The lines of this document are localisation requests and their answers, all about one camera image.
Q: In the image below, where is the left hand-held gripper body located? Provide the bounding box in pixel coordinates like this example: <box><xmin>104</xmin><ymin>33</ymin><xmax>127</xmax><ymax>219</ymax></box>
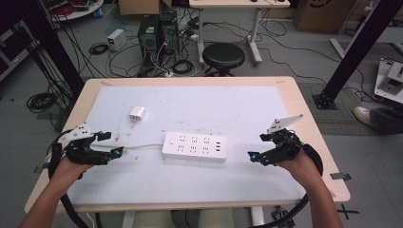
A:
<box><xmin>57</xmin><ymin>123</ymin><xmax>111</xmax><ymax>166</ymax></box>

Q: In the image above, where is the person's left hand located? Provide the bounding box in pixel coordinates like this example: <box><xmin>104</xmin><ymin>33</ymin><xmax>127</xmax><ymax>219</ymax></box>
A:
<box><xmin>50</xmin><ymin>156</ymin><xmax>95</xmax><ymax>191</ymax></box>

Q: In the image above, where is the white power supply box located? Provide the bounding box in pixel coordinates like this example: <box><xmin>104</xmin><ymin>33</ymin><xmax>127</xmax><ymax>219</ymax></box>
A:
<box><xmin>106</xmin><ymin>28</ymin><xmax>127</xmax><ymax>52</ymax></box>

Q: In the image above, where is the round white table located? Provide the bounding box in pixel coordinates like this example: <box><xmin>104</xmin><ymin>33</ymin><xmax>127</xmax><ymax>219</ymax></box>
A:
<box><xmin>41</xmin><ymin>0</ymin><xmax>105</xmax><ymax>23</ymax></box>

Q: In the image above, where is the person's right hand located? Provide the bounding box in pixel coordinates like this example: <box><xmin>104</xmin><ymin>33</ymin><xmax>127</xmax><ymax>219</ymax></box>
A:
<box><xmin>275</xmin><ymin>149</ymin><xmax>321</xmax><ymax>192</ymax></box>

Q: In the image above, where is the white charger adapter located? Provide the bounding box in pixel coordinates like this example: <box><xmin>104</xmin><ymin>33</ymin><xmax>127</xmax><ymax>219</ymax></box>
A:
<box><xmin>128</xmin><ymin>105</ymin><xmax>147</xmax><ymax>123</ymax></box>

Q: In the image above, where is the black metal frame post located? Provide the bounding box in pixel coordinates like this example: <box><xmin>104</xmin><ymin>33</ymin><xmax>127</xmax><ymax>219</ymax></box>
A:
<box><xmin>312</xmin><ymin>0</ymin><xmax>403</xmax><ymax>110</ymax></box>
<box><xmin>22</xmin><ymin>0</ymin><xmax>86</xmax><ymax>96</ymax></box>

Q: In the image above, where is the white metal device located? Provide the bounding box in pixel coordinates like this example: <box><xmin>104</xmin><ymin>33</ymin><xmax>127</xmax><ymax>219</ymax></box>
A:
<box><xmin>374</xmin><ymin>57</ymin><xmax>403</xmax><ymax>105</ymax></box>

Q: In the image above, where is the large brown cardboard box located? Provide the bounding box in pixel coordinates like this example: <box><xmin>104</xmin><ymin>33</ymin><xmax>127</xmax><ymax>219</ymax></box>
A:
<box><xmin>293</xmin><ymin>0</ymin><xmax>355</xmax><ymax>34</ymax></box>

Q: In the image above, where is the grey tape piece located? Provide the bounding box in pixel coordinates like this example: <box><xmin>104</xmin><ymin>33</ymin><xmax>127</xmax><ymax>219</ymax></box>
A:
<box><xmin>329</xmin><ymin>172</ymin><xmax>353</xmax><ymax>181</ymax></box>

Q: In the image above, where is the black round stool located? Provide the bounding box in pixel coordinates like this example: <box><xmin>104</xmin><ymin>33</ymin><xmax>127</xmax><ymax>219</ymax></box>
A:
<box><xmin>201</xmin><ymin>42</ymin><xmax>246</xmax><ymax>78</ymax></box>

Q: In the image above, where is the black computer tower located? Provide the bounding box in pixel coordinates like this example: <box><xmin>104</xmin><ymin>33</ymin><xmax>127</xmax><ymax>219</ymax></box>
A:
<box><xmin>159</xmin><ymin>10</ymin><xmax>180</xmax><ymax>55</ymax></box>
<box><xmin>137</xmin><ymin>14</ymin><xmax>161</xmax><ymax>66</ymax></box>

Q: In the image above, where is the white power strip cable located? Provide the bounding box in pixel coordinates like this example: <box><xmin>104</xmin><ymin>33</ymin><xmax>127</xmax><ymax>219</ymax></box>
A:
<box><xmin>122</xmin><ymin>142</ymin><xmax>166</xmax><ymax>152</ymax></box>

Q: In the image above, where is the white table mat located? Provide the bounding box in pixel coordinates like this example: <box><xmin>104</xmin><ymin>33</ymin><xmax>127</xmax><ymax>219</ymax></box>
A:
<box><xmin>67</xmin><ymin>85</ymin><xmax>307</xmax><ymax>206</ymax></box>

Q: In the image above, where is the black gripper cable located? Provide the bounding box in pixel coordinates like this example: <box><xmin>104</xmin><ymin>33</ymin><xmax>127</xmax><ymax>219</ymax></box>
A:
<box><xmin>250</xmin><ymin>143</ymin><xmax>325</xmax><ymax>228</ymax></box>
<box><xmin>47</xmin><ymin>128</ymin><xmax>91</xmax><ymax>228</ymax></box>

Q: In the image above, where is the white desk with legs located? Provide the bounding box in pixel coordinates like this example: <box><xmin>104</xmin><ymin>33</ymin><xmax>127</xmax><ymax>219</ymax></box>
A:
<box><xmin>188</xmin><ymin>0</ymin><xmax>291</xmax><ymax>67</ymax></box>

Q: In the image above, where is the black tape cross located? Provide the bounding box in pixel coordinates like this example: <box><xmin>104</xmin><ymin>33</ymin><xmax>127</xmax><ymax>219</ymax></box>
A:
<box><xmin>336</xmin><ymin>203</ymin><xmax>360</xmax><ymax>220</ymax></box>

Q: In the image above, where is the black cable coil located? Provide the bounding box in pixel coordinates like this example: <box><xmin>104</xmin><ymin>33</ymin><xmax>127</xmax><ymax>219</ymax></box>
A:
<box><xmin>88</xmin><ymin>42</ymin><xmax>110</xmax><ymax>56</ymax></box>
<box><xmin>26</xmin><ymin>92</ymin><xmax>59</xmax><ymax>114</ymax></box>
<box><xmin>171</xmin><ymin>59</ymin><xmax>195</xmax><ymax>76</ymax></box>

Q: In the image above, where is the white power strip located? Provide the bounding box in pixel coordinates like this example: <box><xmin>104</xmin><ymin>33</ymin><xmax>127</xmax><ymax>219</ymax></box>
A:
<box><xmin>161</xmin><ymin>131</ymin><xmax>228</xmax><ymax>163</ymax></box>

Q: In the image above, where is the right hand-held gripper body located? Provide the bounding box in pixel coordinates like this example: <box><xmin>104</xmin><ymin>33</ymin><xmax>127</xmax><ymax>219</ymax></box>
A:
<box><xmin>259</xmin><ymin>114</ymin><xmax>308</xmax><ymax>166</ymax></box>

